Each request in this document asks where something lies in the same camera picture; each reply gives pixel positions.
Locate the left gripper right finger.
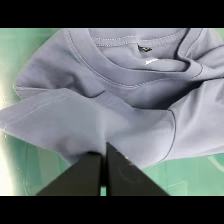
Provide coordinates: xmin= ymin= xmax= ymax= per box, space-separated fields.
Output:
xmin=105 ymin=141 xmax=170 ymax=197

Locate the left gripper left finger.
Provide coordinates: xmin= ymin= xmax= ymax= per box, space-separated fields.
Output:
xmin=35 ymin=150 xmax=103 ymax=197

